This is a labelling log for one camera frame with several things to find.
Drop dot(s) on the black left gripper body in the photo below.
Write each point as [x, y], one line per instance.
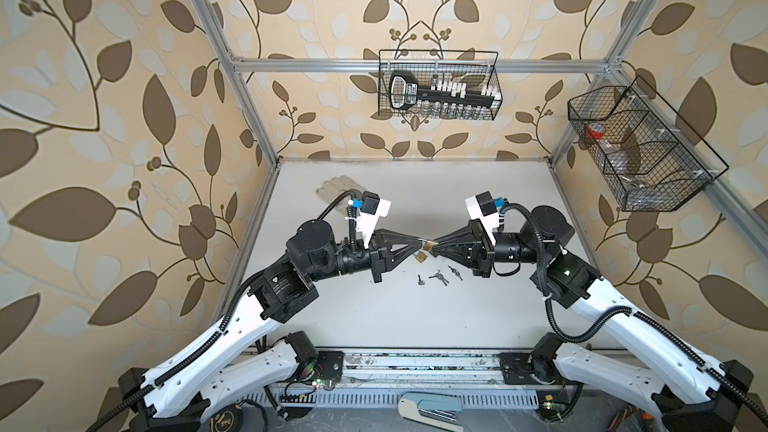
[374, 257]

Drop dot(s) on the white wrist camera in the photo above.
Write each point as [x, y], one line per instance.
[364, 211]
[485, 208]

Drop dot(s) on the red capped item in basket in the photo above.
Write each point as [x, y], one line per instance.
[595, 131]

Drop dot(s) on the white work glove red cuff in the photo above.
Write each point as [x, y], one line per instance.
[332, 188]

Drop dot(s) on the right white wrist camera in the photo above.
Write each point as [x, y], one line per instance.
[485, 208]

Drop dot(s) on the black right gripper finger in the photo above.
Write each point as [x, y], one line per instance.
[462, 237]
[464, 255]

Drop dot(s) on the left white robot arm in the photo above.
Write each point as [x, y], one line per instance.
[186, 389]

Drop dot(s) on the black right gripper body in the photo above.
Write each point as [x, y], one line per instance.
[485, 255]

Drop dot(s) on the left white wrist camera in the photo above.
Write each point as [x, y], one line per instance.
[364, 211]

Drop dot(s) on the grey blue tool on floor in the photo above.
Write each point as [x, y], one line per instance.
[433, 410]

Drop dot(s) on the round tape measure on floor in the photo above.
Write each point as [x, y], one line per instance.
[228, 419]

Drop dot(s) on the black wire basket wall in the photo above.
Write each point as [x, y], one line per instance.
[652, 158]
[474, 68]

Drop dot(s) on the black wire basket right wall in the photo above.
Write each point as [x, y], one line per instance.
[652, 158]

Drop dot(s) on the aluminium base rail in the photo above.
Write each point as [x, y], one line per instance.
[484, 378]

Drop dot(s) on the black padlock keys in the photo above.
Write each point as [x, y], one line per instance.
[440, 277]

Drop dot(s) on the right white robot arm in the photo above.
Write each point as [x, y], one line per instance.
[598, 337]

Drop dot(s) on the black socket set holder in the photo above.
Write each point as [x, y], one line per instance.
[404, 92]

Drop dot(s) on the black wire basket back wall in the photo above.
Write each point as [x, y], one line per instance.
[474, 68]

